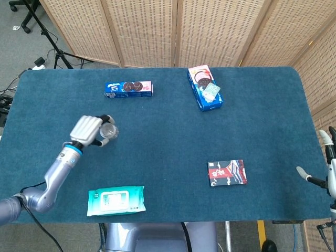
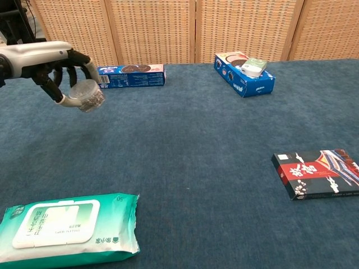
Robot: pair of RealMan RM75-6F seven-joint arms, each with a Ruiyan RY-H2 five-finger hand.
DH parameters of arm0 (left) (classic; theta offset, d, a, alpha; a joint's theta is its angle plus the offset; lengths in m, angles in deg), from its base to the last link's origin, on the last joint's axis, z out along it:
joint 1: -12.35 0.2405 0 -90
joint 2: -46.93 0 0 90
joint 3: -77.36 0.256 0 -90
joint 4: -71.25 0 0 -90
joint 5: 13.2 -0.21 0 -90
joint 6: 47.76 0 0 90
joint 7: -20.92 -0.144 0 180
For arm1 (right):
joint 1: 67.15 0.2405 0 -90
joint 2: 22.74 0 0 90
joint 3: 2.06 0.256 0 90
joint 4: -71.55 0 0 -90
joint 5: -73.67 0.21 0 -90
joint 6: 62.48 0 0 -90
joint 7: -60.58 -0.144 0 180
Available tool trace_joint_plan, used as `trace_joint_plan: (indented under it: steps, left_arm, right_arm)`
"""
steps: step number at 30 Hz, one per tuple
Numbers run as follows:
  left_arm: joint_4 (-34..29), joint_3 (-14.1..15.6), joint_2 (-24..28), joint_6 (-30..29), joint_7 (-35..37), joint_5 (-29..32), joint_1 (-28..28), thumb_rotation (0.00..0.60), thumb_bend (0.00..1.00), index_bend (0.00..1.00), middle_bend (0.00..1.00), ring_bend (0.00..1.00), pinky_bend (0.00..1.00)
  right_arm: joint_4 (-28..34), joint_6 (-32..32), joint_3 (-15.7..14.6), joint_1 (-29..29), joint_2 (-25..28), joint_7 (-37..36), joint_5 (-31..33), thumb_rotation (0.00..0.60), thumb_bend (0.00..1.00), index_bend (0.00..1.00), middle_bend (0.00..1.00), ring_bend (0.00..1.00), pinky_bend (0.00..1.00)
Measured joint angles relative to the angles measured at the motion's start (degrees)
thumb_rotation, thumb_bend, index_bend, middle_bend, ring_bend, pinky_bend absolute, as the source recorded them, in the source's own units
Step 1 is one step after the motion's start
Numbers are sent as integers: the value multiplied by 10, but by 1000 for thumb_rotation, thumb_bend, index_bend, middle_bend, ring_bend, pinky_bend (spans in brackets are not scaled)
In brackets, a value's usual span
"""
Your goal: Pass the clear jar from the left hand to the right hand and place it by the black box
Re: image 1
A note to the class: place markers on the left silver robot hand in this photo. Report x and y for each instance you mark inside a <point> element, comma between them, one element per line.
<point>85,128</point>

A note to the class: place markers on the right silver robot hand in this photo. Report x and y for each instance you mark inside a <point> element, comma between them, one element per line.
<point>332,168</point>

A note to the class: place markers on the clear plastic cup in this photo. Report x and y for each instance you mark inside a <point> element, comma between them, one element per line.
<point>109,131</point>

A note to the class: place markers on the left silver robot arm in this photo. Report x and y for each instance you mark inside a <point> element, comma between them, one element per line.
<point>56,173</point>

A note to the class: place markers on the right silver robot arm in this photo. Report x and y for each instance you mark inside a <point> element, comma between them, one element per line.
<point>333,218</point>

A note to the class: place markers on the slim blue Oreo box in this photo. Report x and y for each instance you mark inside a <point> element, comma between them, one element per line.
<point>128,89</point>

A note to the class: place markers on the black red patterned box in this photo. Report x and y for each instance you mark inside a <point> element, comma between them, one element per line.
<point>227,172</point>

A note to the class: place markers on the wide blue Oreo box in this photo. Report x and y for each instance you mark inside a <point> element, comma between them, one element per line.
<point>200,78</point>

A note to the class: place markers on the white power strip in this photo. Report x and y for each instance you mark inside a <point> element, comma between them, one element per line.
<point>36,67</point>

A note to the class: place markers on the green wet wipes pack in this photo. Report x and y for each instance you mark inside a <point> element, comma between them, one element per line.
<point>115,200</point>

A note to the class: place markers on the black tripod stand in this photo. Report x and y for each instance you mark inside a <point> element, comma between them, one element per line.
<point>60,54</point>

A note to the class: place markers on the black power adapter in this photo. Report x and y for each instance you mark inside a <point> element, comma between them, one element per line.
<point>39,61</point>

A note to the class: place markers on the blue carpet table mat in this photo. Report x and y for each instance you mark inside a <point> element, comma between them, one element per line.
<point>168,147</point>

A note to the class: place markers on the black caster wheel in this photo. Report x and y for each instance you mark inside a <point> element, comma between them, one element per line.
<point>269,246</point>

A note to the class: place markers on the bamboo folding screen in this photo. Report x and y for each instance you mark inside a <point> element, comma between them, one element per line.
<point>147,31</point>

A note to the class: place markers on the black office chair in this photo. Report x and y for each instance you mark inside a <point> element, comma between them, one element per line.
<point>26,23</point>

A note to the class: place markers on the metal table leg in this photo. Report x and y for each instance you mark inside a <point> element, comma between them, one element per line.
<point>228,236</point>

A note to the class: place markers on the small mint green pack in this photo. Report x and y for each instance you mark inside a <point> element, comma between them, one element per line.
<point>210,91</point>

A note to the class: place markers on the grey robot torso base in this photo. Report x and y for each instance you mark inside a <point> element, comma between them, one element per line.
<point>160,239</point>

